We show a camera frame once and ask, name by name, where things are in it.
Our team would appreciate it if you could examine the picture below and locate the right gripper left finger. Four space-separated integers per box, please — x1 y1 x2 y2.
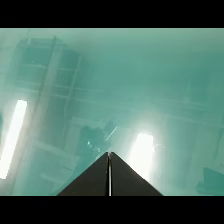
57 151 110 197

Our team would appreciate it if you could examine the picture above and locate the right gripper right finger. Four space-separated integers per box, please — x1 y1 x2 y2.
109 151 164 197

